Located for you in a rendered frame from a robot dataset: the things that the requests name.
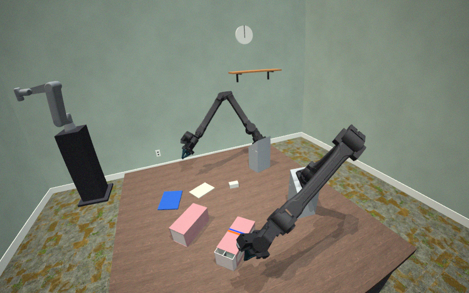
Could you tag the cream flat rectangular pad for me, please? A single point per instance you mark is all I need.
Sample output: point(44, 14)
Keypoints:
point(201, 190)

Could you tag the blue flat rectangular slab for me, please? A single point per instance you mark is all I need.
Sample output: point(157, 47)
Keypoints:
point(170, 200)

